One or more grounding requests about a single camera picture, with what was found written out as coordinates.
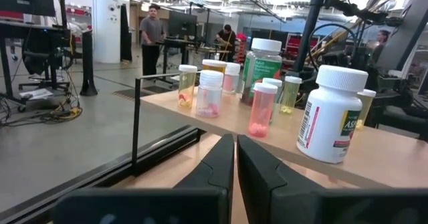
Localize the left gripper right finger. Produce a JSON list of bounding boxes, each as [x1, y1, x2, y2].
[[237, 134, 324, 224]]

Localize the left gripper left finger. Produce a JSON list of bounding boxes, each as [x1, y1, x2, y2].
[[173, 133, 235, 224]]

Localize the pink pill bottle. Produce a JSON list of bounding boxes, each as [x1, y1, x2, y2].
[[247, 82, 278, 138]]

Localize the clear bottle ribbed cap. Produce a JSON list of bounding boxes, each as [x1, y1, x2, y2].
[[195, 70, 224, 119]]

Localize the white aspirin bottle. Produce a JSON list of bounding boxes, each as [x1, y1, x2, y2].
[[296, 64, 369, 164]]

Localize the yellow bottle red yellow pills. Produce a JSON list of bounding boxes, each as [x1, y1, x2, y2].
[[178, 64, 199, 110]]

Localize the clear bottle pink contents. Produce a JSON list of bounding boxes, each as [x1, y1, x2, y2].
[[222, 62, 241, 95]]

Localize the yellow-green pill bottle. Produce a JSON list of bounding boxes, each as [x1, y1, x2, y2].
[[280, 76, 303, 115]]

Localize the pale green pill bottle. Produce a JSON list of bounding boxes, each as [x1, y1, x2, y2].
[[262, 77, 284, 124]]

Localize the orange pill bottle white cap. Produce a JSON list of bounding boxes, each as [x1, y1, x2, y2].
[[201, 59, 227, 74]]

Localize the multivitamin gummies bottle green label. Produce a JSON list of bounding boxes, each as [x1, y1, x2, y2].
[[241, 37, 284, 106]]

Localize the small pale yellow pill bottle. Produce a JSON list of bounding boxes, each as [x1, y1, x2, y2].
[[356, 88, 377, 131]]

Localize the person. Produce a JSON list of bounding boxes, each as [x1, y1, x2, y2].
[[139, 3, 167, 77], [215, 23, 237, 63], [370, 29, 391, 64]]

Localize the black standing desk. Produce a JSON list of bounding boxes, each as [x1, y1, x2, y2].
[[155, 38, 231, 84]]

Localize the black leaning panel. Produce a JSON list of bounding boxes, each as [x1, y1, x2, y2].
[[119, 3, 133, 63]]

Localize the black floor stand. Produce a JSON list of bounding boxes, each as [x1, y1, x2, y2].
[[79, 29, 99, 97]]

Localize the white building pillar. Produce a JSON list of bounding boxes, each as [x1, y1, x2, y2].
[[92, 0, 122, 64]]

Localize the white papers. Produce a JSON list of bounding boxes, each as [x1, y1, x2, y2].
[[19, 88, 54, 101]]

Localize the black office chair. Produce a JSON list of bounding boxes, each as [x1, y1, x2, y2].
[[18, 29, 73, 91]]

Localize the large black monitor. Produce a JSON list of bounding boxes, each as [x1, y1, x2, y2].
[[376, 0, 428, 72]]

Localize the yellow and black floor cables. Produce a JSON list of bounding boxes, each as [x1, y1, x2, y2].
[[0, 96, 83, 128]]

